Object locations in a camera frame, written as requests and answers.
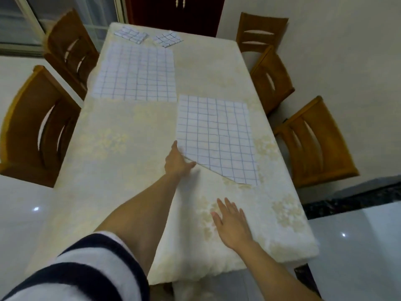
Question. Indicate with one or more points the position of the wooden dining chair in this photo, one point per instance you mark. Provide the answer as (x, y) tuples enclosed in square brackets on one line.
[(282, 78), (22, 128), (56, 43), (335, 147), (263, 21)]

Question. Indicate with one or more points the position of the table with cream floral tablecloth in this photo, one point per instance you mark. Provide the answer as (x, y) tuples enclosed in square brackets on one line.
[(125, 159)]

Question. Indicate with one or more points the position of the dark red shelf cabinet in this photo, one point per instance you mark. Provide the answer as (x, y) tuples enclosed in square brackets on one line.
[(156, 15)]

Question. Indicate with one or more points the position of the person's left forearm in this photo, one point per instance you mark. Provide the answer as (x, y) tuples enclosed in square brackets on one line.
[(144, 222)]

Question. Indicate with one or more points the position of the glass sliding door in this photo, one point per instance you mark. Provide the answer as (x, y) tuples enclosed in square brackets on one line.
[(62, 15)]

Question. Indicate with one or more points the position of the person's right hand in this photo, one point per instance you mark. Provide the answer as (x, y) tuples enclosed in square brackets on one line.
[(233, 228)]

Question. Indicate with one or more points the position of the person's right forearm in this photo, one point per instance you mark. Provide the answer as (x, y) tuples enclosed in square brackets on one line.
[(275, 275)]

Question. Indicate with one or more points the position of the person's left hand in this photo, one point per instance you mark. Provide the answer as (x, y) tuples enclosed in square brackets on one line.
[(177, 166)]

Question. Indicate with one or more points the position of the earlier checked cloth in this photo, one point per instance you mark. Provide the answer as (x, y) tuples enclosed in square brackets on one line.
[(131, 34)]

